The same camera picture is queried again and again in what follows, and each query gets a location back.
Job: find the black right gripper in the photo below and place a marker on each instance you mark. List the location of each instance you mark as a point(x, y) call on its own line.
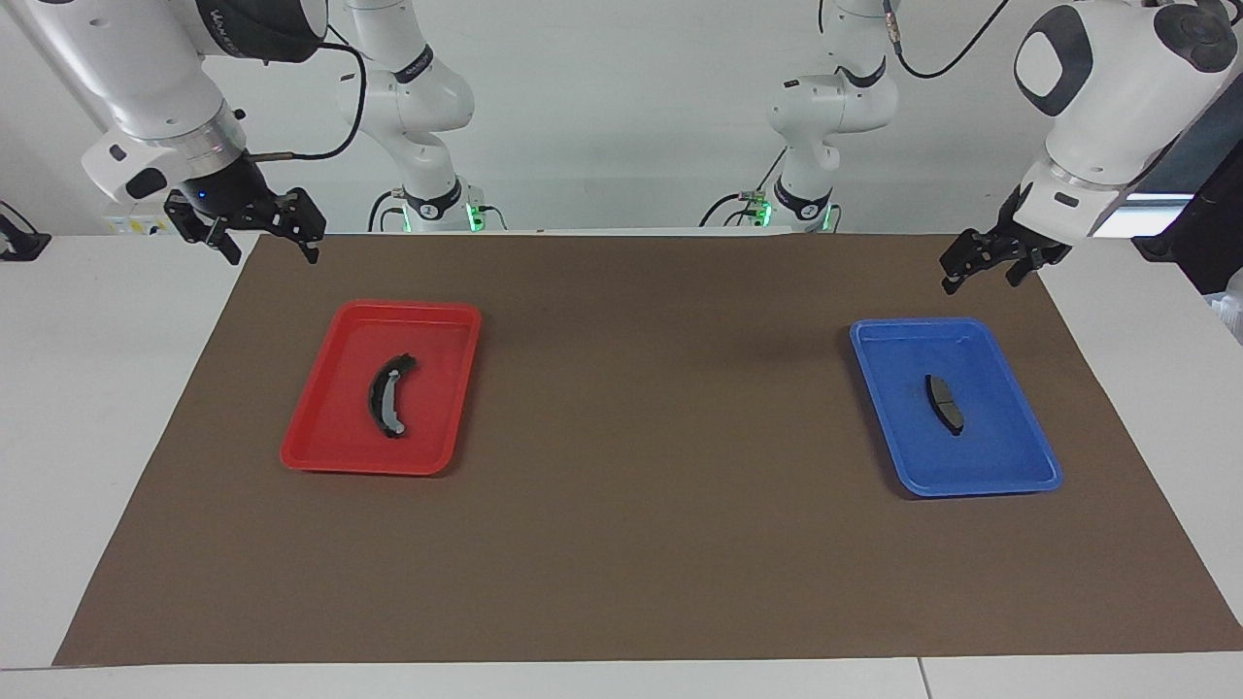
point(228, 189)

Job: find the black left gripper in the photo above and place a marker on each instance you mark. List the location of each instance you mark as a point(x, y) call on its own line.
point(1024, 238)

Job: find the short dark brake pad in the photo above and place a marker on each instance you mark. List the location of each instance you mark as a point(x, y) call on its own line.
point(944, 400)

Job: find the long curved brake pad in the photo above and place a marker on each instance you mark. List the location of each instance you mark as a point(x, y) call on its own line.
point(379, 398)

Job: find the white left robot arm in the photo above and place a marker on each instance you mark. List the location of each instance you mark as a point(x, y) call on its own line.
point(1107, 107)

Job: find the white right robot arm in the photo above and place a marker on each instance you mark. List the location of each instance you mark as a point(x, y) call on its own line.
point(146, 78)

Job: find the blue plastic tray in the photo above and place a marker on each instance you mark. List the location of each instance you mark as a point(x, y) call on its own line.
point(1000, 456)

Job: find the dark monitor screen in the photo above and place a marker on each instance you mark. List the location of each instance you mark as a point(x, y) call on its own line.
point(1204, 223)

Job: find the black desk clamp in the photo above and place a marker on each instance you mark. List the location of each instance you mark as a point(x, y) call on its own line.
point(19, 243)

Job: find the red plastic tray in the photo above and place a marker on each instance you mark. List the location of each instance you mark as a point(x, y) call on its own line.
point(330, 437)

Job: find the clear plastic container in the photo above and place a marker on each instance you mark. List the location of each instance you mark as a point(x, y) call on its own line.
point(1231, 311)

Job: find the brown table mat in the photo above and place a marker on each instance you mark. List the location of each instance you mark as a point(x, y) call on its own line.
point(631, 544)

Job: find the white wall outlet box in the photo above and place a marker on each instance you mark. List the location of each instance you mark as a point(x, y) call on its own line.
point(136, 223)

